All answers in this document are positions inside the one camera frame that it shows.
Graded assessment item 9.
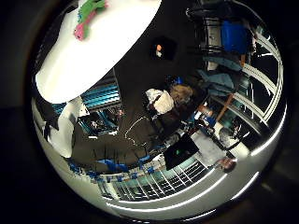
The seated person with blond hair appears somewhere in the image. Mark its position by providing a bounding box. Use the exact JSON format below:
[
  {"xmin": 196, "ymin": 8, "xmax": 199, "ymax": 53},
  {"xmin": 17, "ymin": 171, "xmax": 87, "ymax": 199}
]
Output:
[{"xmin": 144, "ymin": 82, "xmax": 207, "ymax": 139}]

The black laptop screen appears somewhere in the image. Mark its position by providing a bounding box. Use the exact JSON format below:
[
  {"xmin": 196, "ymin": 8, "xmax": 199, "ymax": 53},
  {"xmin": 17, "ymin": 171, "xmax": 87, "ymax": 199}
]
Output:
[{"xmin": 163, "ymin": 133, "xmax": 200, "ymax": 171}]

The blue storage rack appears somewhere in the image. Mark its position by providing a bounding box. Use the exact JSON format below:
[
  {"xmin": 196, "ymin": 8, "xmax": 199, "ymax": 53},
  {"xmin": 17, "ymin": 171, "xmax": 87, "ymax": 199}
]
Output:
[{"xmin": 50, "ymin": 83, "xmax": 121, "ymax": 138}]

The black box with orange item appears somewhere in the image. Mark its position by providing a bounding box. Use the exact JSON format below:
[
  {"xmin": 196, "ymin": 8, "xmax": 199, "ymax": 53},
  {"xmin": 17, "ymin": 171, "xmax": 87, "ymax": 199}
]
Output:
[{"xmin": 149, "ymin": 35, "xmax": 178, "ymax": 62}]

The person in blue jeans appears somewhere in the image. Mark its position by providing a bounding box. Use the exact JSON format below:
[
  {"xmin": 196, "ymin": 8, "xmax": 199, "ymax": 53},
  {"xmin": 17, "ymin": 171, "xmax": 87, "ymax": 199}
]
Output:
[{"xmin": 196, "ymin": 55, "xmax": 247, "ymax": 97}]

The person with dark hair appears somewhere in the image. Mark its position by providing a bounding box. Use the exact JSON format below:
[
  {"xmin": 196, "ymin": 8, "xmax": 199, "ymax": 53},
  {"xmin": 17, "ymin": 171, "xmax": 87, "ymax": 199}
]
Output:
[{"xmin": 216, "ymin": 157, "xmax": 239, "ymax": 174}]

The blue plastic chair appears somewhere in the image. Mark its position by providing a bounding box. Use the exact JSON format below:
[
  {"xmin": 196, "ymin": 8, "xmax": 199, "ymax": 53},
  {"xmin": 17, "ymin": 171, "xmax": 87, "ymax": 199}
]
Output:
[{"xmin": 220, "ymin": 21, "xmax": 250, "ymax": 55}]

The green and pink plush toy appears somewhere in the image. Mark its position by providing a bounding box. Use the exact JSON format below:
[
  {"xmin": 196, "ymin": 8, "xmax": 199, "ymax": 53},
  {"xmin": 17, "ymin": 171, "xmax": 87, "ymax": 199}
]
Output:
[{"xmin": 73, "ymin": 0, "xmax": 109, "ymax": 41}]

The white window frame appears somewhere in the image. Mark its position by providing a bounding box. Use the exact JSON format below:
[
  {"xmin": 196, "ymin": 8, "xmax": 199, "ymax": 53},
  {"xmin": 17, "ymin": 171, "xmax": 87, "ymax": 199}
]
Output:
[{"xmin": 211, "ymin": 31, "xmax": 284, "ymax": 132}]

